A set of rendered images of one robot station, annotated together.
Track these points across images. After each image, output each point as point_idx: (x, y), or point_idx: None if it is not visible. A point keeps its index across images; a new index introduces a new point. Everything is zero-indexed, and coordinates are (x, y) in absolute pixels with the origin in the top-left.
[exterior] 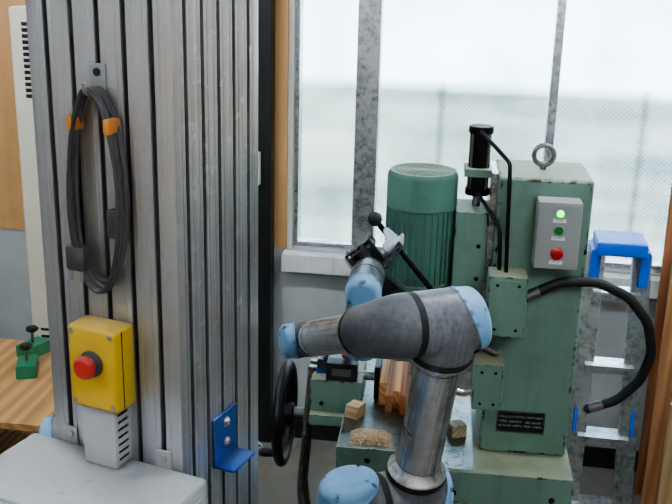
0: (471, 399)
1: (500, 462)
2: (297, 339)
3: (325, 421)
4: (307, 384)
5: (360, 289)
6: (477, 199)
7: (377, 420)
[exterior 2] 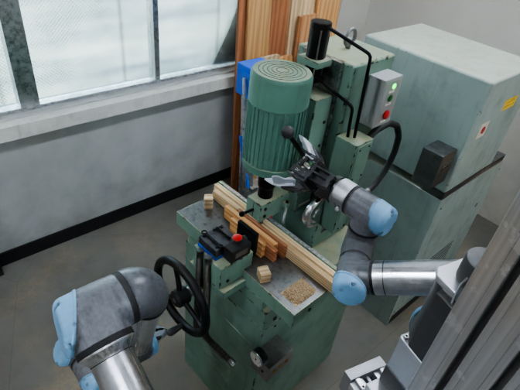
0: (329, 227)
1: (330, 251)
2: (371, 289)
3: (234, 291)
4: (206, 271)
5: (391, 218)
6: (313, 83)
7: (279, 272)
